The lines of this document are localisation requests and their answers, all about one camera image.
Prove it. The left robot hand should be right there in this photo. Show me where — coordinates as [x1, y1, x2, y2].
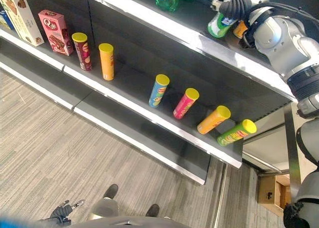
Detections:
[49, 199, 86, 225]

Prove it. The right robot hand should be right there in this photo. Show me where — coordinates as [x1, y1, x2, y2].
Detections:
[210, 0, 270, 22]

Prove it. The green and white bottle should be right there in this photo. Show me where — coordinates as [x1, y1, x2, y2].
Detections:
[207, 11, 238, 39]

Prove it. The silver robot leg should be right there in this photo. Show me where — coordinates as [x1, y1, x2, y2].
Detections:
[87, 197, 121, 222]

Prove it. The dark robot foot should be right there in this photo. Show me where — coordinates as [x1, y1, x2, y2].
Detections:
[103, 184, 119, 200]
[145, 204, 160, 218]

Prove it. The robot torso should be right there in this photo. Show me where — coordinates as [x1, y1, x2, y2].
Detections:
[72, 214, 193, 228]

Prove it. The dark grey shelf unit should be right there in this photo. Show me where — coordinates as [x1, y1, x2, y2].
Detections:
[0, 0, 303, 204]

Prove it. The pink chips can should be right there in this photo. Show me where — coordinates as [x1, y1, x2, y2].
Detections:
[173, 88, 200, 120]

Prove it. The blue chips can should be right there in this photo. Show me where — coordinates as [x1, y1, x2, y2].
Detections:
[149, 74, 170, 109]

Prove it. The orange chips can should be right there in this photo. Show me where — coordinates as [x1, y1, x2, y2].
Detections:
[98, 43, 116, 82]
[196, 105, 232, 135]

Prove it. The dark grey block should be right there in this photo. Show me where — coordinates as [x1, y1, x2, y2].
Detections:
[215, 118, 236, 134]

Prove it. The green chips can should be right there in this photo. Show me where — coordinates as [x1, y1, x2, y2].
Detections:
[217, 118, 258, 147]

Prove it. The maroon chips can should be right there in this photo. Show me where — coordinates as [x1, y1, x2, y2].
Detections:
[71, 32, 93, 72]

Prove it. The pink chocolate pie box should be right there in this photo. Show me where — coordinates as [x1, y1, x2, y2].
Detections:
[38, 9, 74, 57]

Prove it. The cardboard box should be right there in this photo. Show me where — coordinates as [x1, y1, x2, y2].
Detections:
[257, 174, 292, 218]

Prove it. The beige cookie box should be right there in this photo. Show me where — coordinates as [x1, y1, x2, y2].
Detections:
[0, 0, 45, 47]

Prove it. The blue snack box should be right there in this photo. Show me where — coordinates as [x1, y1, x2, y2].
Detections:
[0, 3, 16, 31]

